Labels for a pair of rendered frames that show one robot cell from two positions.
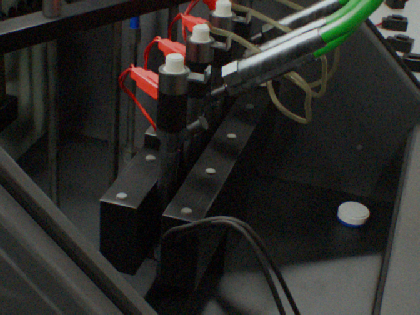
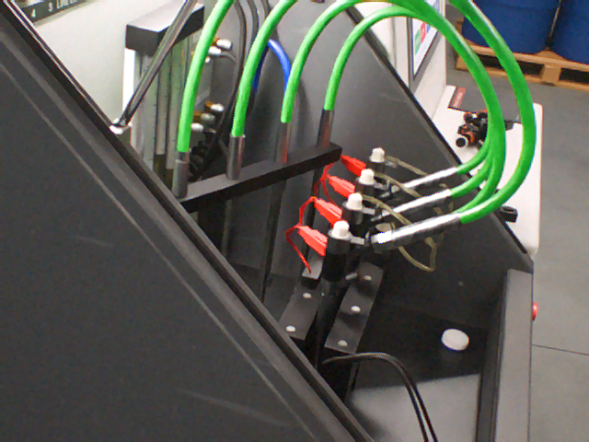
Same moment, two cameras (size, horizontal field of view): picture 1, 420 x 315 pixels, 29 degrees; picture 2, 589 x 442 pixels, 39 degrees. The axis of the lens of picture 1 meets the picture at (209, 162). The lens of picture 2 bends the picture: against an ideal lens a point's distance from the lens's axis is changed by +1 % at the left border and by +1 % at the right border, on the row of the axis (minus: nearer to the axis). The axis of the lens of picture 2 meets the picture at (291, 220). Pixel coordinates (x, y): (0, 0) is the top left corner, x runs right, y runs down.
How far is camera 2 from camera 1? 0.25 m
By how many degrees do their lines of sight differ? 3
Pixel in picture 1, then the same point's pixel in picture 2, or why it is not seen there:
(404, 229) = (508, 362)
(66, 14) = (244, 178)
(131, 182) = (295, 317)
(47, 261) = (309, 402)
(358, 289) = (463, 406)
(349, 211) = (452, 338)
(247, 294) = (375, 406)
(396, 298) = (507, 421)
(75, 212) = not seen: hidden behind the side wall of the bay
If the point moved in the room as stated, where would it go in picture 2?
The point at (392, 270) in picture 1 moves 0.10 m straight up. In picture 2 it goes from (502, 397) to (525, 328)
